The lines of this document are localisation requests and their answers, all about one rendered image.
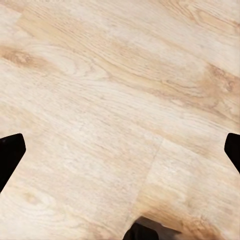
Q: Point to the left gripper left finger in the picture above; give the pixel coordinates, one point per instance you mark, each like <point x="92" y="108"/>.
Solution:
<point x="12" y="150"/>

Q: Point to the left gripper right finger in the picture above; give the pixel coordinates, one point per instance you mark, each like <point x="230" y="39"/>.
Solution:
<point x="232" y="149"/>

